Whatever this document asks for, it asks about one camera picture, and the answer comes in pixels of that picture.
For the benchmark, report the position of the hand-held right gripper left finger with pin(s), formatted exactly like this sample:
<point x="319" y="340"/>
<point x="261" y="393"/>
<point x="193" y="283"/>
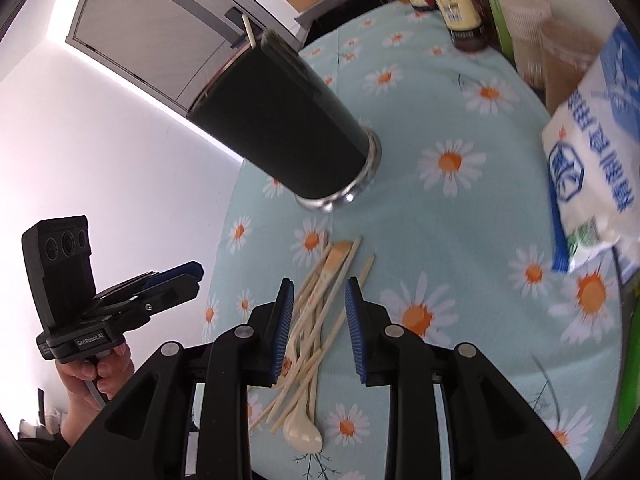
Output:
<point x="281" y="332"/>

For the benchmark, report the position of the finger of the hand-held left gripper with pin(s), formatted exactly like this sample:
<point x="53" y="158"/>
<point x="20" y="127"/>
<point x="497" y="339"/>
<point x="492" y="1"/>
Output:
<point x="160" y="297"/>
<point x="170" y="271"/>

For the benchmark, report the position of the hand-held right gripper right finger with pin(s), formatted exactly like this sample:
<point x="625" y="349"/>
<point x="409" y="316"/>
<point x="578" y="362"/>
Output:
<point x="356" y="332"/>

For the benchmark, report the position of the small wooden spoon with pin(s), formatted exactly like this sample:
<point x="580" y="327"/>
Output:
<point x="340" y="250"/>

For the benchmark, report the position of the black utensil holder cup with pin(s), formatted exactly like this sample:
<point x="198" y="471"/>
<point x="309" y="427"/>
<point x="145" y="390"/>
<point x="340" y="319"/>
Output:
<point x="280" y="125"/>

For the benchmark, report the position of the person's left forearm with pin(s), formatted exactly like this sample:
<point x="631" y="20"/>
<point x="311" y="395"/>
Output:
<point x="82" y="422"/>

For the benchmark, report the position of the person's left hand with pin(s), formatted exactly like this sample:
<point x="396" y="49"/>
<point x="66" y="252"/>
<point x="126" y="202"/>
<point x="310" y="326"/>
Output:
<point x="114" y="375"/>

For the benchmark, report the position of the daisy print tablecloth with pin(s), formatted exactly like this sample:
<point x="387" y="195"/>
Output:
<point x="450" y="235"/>

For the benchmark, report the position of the grey door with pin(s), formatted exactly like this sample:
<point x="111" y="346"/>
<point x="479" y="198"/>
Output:
<point x="150" y="35"/>

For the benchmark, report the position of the green plastic packet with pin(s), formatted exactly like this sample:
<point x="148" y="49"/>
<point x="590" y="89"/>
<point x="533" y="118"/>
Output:
<point x="629" y="370"/>

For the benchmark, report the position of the white and blue salt bag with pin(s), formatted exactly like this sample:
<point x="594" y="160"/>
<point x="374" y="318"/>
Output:
<point x="595" y="160"/>

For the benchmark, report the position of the brown spice jar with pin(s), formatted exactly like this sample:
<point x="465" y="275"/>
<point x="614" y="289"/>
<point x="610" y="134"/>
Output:
<point x="565" y="65"/>

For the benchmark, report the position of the pink lid spice jar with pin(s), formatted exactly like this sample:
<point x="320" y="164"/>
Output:
<point x="525" y="35"/>

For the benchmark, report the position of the small gold cap sauce bottle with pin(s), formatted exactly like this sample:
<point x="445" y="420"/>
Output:
<point x="455" y="0"/>

